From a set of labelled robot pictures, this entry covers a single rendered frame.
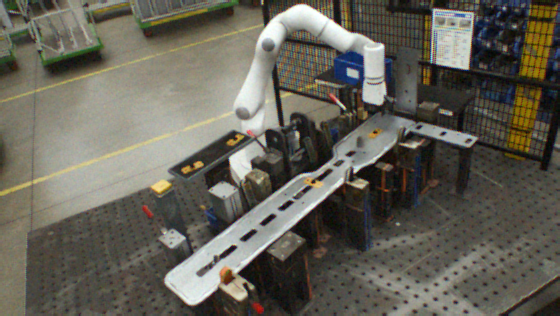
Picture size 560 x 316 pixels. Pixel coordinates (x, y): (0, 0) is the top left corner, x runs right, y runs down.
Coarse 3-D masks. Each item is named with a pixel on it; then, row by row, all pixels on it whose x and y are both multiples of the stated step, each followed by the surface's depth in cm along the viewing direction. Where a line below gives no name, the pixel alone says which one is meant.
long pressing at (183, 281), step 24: (384, 120) 213; (408, 120) 210; (336, 144) 200; (384, 144) 195; (336, 168) 185; (360, 168) 184; (288, 192) 176; (312, 192) 173; (264, 216) 165; (288, 216) 163; (216, 240) 158; (240, 240) 156; (264, 240) 154; (192, 264) 149; (216, 264) 148; (240, 264) 146; (192, 288) 140; (216, 288) 139
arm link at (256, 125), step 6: (264, 96) 219; (264, 102) 220; (264, 108) 221; (258, 114) 221; (264, 114) 221; (252, 120) 220; (258, 120) 220; (246, 126) 219; (252, 126) 218; (258, 126) 219; (246, 132) 220; (252, 132) 219; (258, 132) 220; (264, 132) 224
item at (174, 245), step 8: (168, 232) 156; (176, 232) 155; (160, 240) 153; (168, 240) 152; (176, 240) 152; (184, 240) 152; (168, 248) 151; (176, 248) 151; (184, 248) 153; (168, 256) 156; (176, 256) 152; (184, 256) 155; (176, 264) 154; (192, 312) 168
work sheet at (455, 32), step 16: (432, 16) 212; (448, 16) 207; (464, 16) 201; (432, 32) 217; (448, 32) 211; (464, 32) 205; (432, 48) 221; (448, 48) 215; (464, 48) 209; (432, 64) 225; (448, 64) 219; (464, 64) 213
